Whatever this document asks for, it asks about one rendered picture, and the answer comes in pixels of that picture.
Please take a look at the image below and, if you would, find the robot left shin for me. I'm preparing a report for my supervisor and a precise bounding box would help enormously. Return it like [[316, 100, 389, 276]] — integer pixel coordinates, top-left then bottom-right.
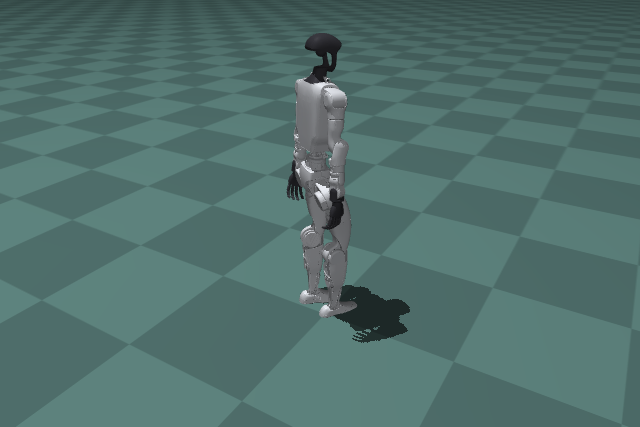
[[302, 234, 324, 295]]

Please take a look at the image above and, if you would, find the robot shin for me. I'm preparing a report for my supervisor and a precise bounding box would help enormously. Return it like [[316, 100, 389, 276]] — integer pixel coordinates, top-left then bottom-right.
[[302, 234, 324, 295], [323, 249, 348, 309]]

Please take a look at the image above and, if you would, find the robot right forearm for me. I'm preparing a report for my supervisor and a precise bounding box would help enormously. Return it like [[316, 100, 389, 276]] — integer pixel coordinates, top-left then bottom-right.
[[328, 141, 349, 199]]

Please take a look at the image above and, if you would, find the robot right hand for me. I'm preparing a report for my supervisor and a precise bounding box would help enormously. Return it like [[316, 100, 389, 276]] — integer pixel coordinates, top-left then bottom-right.
[[322, 188, 344, 230]]

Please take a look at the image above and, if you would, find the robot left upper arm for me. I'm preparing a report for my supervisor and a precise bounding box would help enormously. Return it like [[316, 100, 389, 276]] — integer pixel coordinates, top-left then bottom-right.
[[295, 79, 302, 129]]

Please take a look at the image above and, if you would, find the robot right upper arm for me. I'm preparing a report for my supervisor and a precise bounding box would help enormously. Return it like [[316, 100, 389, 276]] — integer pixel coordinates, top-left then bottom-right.
[[323, 88, 349, 154]]

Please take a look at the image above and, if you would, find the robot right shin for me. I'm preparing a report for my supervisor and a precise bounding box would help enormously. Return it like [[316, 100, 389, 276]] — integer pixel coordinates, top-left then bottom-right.
[[323, 249, 348, 309]]

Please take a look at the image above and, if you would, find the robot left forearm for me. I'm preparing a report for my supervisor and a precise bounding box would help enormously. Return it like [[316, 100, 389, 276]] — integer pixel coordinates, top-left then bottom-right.
[[293, 127, 307, 170]]

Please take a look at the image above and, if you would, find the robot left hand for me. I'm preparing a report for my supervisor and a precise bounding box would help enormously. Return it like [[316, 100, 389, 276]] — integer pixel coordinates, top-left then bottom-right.
[[287, 160, 304, 201]]

